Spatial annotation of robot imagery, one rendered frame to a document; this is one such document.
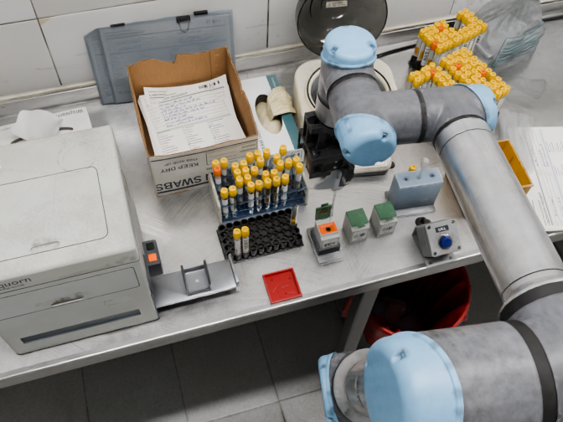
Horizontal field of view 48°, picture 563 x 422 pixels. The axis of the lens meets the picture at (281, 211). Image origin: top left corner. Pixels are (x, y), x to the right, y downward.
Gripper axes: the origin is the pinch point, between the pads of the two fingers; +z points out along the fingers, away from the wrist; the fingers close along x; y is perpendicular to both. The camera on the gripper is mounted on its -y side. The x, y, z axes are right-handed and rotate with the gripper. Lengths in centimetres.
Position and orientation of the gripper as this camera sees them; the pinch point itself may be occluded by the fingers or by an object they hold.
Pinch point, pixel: (336, 182)
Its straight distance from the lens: 117.1
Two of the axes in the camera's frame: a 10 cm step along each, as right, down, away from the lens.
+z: -0.4, 5.4, 8.4
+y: -9.6, 2.2, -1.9
